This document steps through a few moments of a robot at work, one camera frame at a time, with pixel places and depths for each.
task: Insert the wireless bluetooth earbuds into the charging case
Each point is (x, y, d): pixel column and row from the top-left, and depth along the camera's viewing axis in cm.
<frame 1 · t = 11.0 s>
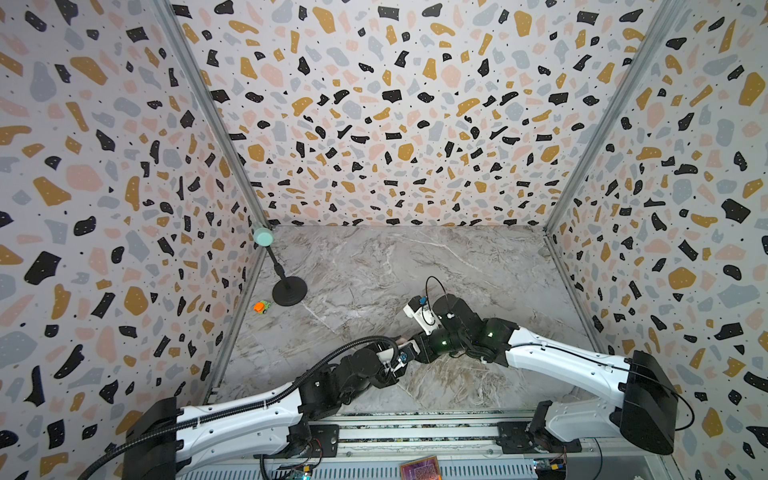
left hand: (408, 341, 73), fingers open
right hand: (401, 348, 72), fingers closed
green microphone on black stand: (289, 291, 103), on the table
small orange green toy car: (261, 306, 97), point 3 cm above the table

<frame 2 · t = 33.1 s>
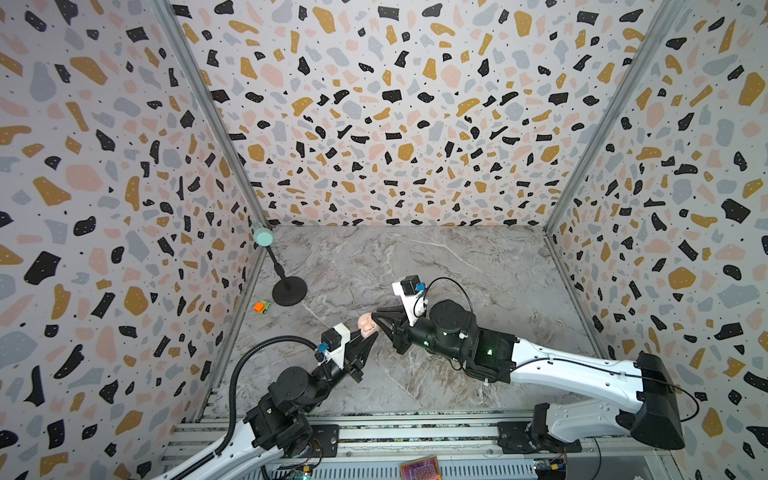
left hand: (376, 329, 65), fingers closed
right hand: (374, 312, 62), fingers closed
the named things where they were.

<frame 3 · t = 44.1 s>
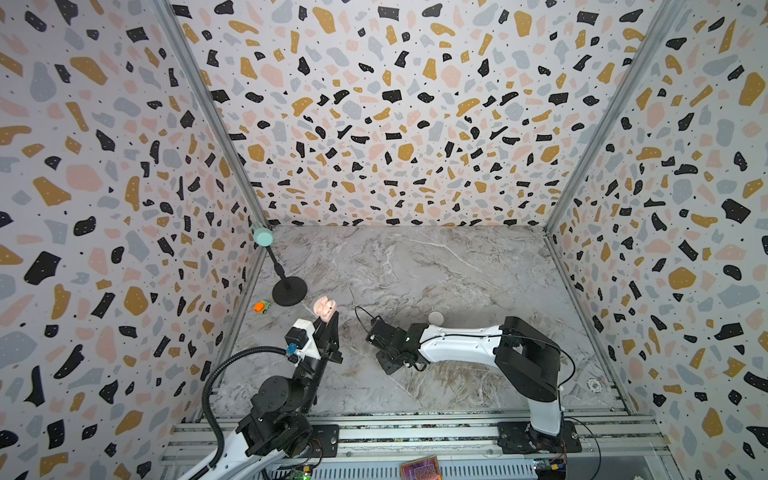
left hand: (335, 310, 66), fingers closed
right hand: (385, 354, 86), fingers open
small silver ring object: (594, 385, 85), on the table
the other named things where they were.

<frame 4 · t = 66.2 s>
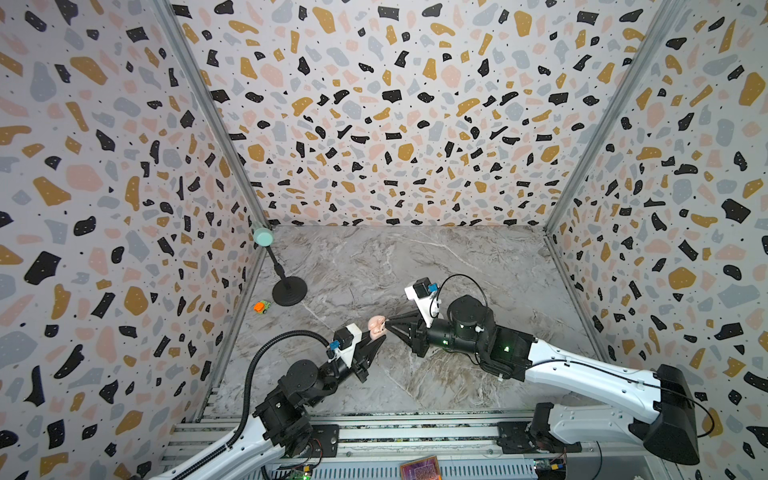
left hand: (384, 331, 67), fingers closed
right hand: (388, 322, 62), fingers closed
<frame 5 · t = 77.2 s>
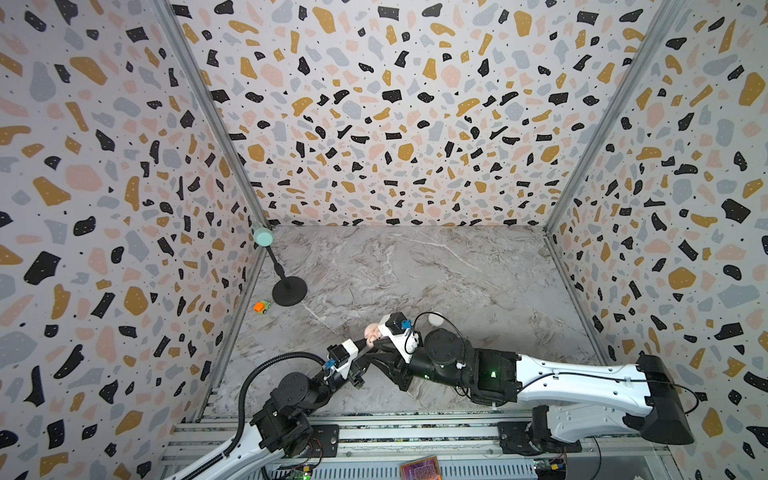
left hand: (380, 337, 66), fingers closed
right hand: (370, 349, 60), fingers open
white earbud charging case: (435, 319, 97), on the table
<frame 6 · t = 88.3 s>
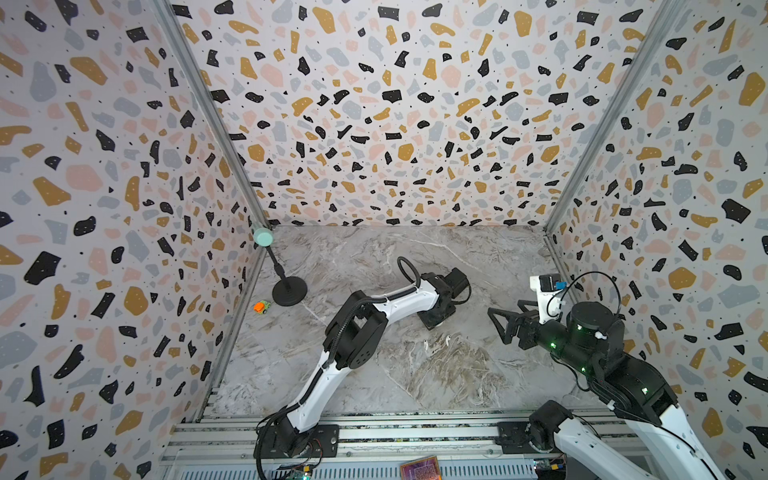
left hand: (452, 314, 94), fingers open
right hand: (505, 304, 63), fingers open
